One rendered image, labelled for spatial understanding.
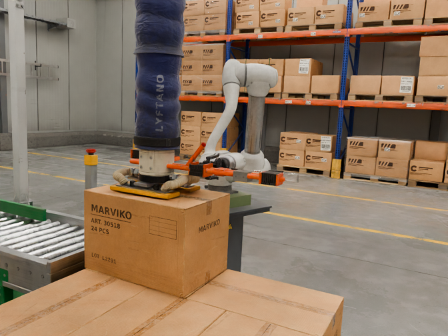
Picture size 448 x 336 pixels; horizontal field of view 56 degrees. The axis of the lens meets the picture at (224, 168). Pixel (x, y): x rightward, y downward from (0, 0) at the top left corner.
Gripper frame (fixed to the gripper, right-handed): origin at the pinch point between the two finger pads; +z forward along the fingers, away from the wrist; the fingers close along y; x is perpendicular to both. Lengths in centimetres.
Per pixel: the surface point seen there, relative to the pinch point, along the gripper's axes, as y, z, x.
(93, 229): 33, 19, 49
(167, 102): -30.1, 5.1, 17.5
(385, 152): 47, -705, -11
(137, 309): 54, 39, 7
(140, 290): 54, 24, 16
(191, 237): 27.4, 16.1, -4.2
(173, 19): -67, 4, 16
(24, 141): 22, -169, 341
